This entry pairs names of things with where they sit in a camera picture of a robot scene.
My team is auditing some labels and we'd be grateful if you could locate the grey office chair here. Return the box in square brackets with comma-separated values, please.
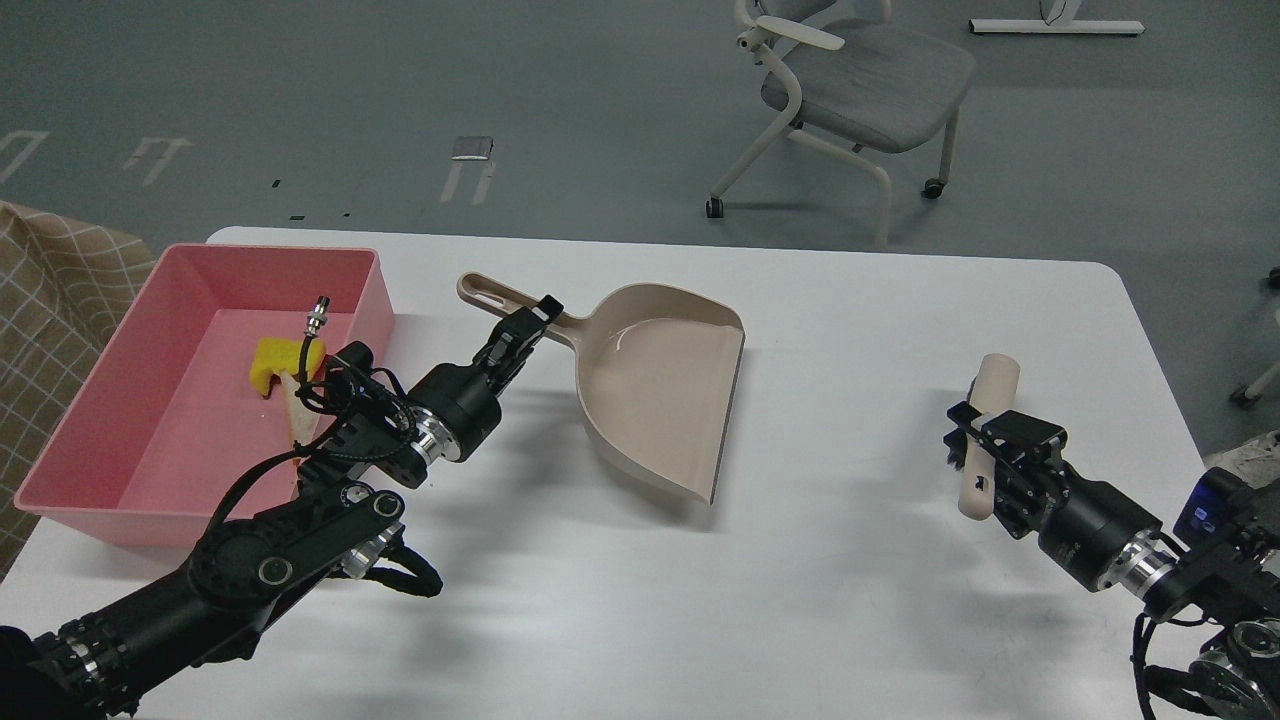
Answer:
[705, 1, 977, 247]

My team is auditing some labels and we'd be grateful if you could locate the beige checkered cloth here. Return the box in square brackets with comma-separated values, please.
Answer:
[1, 201, 155, 574]

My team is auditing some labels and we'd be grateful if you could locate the beige plastic dustpan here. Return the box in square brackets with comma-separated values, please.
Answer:
[457, 272, 748, 506]

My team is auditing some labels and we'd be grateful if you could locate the triangular bread slice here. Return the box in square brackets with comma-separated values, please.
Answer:
[275, 372, 319, 448]

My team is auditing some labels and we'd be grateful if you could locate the white desk base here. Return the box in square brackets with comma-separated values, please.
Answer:
[968, 1, 1146, 37]

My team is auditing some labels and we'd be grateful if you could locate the pink plastic bin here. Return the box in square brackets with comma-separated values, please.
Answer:
[15, 243, 396, 550]

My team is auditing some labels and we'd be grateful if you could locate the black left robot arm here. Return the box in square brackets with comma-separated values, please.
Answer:
[3, 296, 563, 719]

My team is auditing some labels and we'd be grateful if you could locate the silver floor socket plate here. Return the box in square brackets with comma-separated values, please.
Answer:
[451, 135, 495, 161]

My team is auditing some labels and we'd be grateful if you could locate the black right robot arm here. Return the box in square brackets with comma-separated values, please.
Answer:
[943, 402, 1279, 719]

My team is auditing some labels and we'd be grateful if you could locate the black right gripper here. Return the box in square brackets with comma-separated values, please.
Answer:
[943, 402, 1166, 593]

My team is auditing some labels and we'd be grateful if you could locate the black chair caster leg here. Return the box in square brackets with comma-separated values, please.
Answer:
[1228, 266, 1279, 409]

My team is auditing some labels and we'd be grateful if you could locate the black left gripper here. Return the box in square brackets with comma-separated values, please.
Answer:
[408, 295, 564, 462]

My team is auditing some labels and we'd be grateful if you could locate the yellow sponge piece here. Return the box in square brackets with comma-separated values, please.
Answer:
[248, 337, 326, 398]

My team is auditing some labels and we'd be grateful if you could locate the beige hand brush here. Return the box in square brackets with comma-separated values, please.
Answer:
[957, 354, 1021, 521]

